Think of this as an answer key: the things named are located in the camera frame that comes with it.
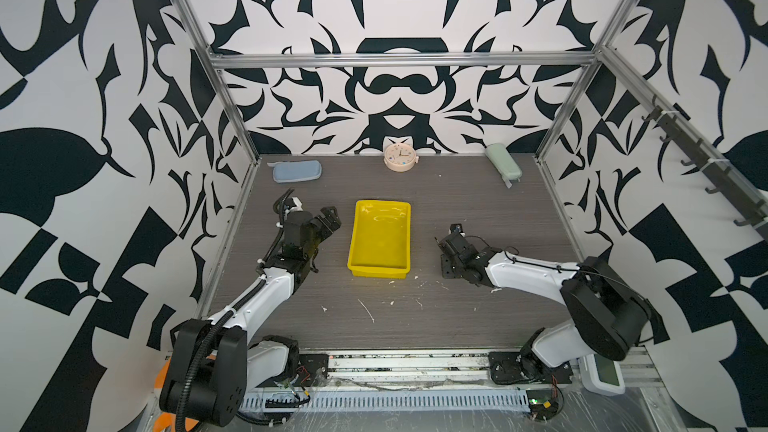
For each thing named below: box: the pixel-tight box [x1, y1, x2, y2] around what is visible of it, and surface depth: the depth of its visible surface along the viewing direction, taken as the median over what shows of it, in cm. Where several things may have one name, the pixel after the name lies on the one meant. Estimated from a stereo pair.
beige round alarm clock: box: [383, 143, 419, 173], surface depth 118 cm
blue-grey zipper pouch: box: [266, 160, 322, 183], surface depth 114 cm
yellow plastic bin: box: [347, 200, 412, 279], surface depth 96 cm
